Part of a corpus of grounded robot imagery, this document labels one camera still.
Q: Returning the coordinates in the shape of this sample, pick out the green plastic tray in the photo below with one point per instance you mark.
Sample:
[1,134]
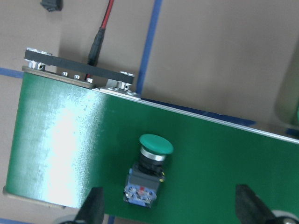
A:
[295,112]

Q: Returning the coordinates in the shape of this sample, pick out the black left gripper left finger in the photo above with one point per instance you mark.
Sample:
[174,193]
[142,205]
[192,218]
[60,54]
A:
[93,209]

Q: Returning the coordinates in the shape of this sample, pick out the green conveyor belt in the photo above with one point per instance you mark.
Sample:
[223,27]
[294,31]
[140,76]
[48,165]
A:
[80,132]

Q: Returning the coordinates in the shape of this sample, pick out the green push button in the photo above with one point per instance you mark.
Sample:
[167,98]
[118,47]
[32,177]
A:
[147,173]

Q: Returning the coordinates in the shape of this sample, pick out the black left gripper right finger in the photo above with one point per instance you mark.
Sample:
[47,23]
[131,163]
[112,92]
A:
[250,209]

